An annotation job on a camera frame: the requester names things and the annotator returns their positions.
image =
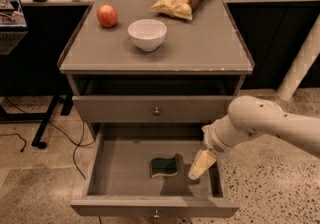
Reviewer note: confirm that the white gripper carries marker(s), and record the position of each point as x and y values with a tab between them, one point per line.
213	140

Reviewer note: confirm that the green yellow sponge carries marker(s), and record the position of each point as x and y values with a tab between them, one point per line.
165	167

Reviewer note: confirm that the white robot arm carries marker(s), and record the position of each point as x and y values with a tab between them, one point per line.
247	118

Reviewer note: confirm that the brass top drawer knob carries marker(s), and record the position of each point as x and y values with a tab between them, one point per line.
156	111

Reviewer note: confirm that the brass drawer knob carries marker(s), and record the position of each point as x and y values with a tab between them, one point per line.
156	215
156	111

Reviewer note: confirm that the brass middle drawer knob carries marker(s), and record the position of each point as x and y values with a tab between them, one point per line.
156	215

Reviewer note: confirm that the grey open middle drawer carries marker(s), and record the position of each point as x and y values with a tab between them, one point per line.
119	182

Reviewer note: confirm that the grey top drawer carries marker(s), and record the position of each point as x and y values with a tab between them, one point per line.
139	109

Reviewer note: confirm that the grey drawer cabinet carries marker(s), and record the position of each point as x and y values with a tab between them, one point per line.
138	73

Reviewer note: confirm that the white bowl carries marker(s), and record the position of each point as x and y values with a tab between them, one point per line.
147	34

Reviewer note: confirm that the yellow brown chip bag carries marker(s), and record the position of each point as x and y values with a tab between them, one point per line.
183	9

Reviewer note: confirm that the red apple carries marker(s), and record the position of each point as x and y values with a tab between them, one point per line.
107	16

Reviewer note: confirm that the black side table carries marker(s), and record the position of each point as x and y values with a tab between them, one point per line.
13	29

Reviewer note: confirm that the white diagonal post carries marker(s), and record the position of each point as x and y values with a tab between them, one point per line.
303	61

